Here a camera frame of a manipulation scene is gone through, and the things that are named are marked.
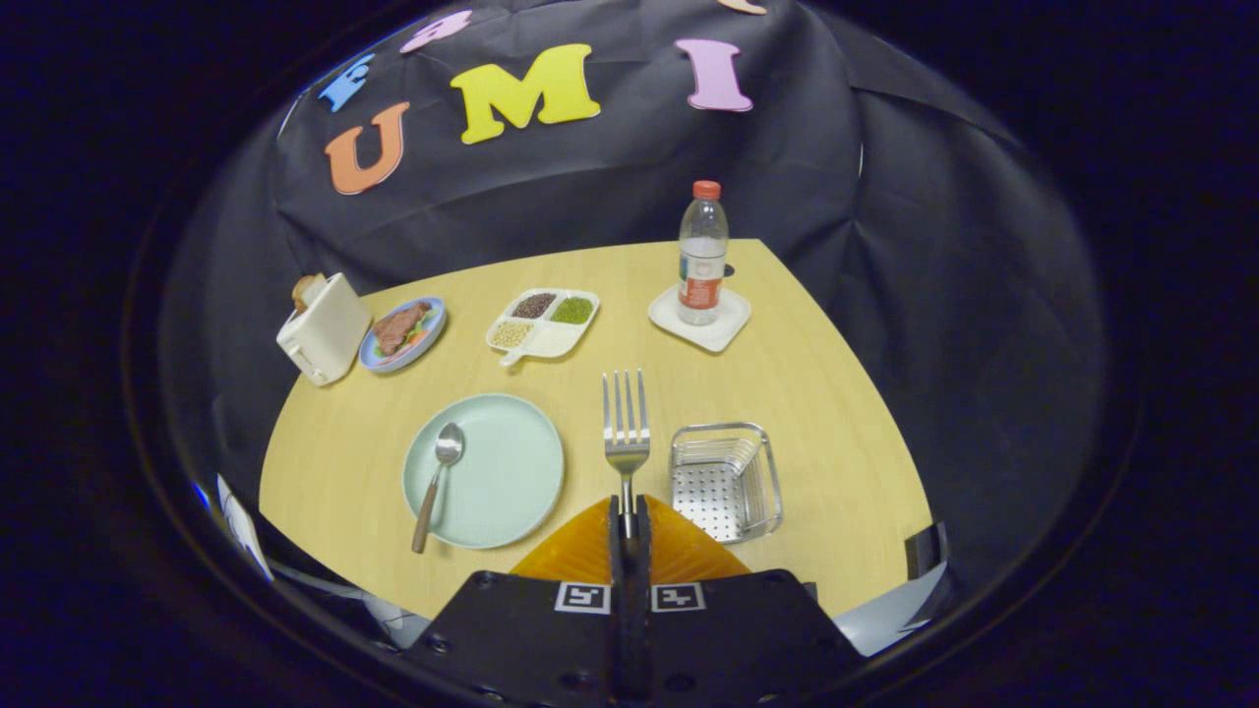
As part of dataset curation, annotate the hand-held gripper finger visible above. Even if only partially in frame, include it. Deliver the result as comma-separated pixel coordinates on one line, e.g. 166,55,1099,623
403,495,630,708
629,495,867,708

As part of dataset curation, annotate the metal fork wooden handle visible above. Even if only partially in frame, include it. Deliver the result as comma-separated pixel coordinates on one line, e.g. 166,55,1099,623
602,370,652,540

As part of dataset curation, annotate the metal spoon wooden handle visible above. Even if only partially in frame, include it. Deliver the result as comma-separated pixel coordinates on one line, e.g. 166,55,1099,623
411,423,465,555

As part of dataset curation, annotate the light green plate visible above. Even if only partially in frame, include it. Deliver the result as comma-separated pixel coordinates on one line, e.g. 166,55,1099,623
402,393,566,550

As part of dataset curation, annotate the white divided dish with beans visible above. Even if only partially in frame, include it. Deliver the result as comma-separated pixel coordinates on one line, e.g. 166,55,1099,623
486,287,601,368

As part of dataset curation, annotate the white square coaster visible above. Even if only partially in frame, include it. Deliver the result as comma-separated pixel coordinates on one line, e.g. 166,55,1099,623
647,284,752,354

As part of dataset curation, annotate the blue plate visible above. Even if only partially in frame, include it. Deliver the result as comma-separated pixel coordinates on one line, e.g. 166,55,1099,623
358,296,448,374

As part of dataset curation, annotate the clear water bottle red cap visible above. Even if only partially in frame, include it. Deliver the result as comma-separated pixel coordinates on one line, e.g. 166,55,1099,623
677,180,730,326

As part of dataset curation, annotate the brown steak with vegetables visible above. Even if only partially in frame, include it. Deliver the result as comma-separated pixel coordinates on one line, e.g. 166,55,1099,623
372,301,434,357

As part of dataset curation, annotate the white toaster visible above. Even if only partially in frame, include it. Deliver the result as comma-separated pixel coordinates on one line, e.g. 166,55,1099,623
276,272,374,386

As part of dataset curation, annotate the black backdrop cloth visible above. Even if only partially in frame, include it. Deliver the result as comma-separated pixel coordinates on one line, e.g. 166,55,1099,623
162,0,1108,630

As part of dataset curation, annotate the metal wire basket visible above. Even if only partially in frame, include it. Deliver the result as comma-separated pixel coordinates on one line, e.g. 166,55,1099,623
670,423,784,545

